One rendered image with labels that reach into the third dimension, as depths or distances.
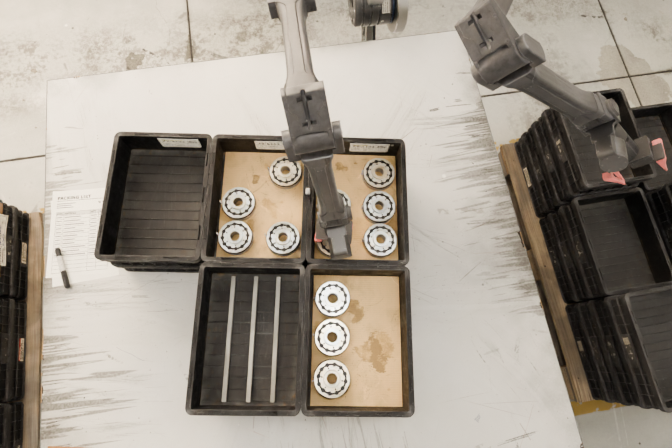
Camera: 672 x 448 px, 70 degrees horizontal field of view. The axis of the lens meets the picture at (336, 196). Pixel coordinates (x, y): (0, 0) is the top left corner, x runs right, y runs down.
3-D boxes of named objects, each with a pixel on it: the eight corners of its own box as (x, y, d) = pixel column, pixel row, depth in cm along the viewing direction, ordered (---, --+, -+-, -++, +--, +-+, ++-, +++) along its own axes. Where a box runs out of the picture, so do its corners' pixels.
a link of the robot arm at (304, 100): (334, 96, 78) (274, 107, 78) (344, 152, 89) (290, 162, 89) (308, -38, 105) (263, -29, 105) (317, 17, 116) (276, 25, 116)
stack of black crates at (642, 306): (562, 305, 214) (623, 293, 172) (625, 294, 217) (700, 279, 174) (591, 401, 202) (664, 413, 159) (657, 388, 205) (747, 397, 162)
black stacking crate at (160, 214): (129, 147, 159) (116, 132, 149) (219, 149, 160) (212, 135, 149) (110, 266, 147) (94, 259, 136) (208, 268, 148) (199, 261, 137)
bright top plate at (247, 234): (222, 218, 148) (222, 218, 148) (254, 223, 148) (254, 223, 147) (215, 250, 145) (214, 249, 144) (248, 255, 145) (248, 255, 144)
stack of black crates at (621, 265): (536, 219, 226) (572, 197, 194) (596, 210, 229) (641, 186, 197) (562, 305, 214) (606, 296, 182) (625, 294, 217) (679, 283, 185)
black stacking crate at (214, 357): (209, 269, 148) (200, 262, 137) (305, 271, 149) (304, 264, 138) (196, 409, 135) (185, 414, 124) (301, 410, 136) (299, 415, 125)
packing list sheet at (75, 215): (47, 192, 165) (46, 192, 164) (116, 183, 167) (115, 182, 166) (45, 288, 155) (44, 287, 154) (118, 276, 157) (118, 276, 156)
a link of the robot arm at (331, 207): (338, 111, 87) (279, 122, 88) (343, 138, 85) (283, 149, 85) (352, 205, 126) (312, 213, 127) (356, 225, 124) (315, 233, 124)
